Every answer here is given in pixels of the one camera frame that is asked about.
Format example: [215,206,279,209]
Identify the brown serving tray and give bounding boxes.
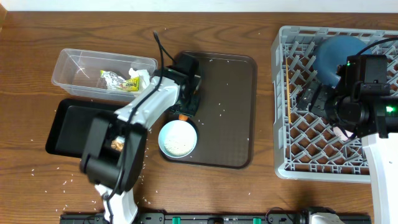
[163,51,257,169]

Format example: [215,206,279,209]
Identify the grey dishwasher rack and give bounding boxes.
[271,26,397,184]

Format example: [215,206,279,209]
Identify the pink cup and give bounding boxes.
[333,126,356,141]

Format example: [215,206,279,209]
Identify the light blue rice bowl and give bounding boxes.
[158,120,198,158]

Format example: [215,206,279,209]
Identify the black tray bin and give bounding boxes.
[45,99,120,158]

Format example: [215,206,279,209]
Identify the black rail at table edge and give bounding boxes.
[59,207,372,224]

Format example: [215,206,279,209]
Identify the brown mushroom food scrap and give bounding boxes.
[111,136,125,152]

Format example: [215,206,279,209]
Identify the dark blue bowl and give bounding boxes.
[312,35,366,88]

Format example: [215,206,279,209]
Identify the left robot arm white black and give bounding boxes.
[80,67,201,223]

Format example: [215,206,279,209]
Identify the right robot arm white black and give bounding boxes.
[297,54,397,223]

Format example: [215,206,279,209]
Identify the orange carrot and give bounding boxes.
[178,114,188,121]

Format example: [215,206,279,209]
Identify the wooden chopstick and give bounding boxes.
[285,56,291,124]

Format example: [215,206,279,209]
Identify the yellow green snack wrapper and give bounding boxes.
[99,70,140,92]

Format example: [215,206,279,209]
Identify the white tissue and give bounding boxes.
[129,68,150,93]

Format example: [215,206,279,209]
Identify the clear plastic bin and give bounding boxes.
[52,49,157,102]

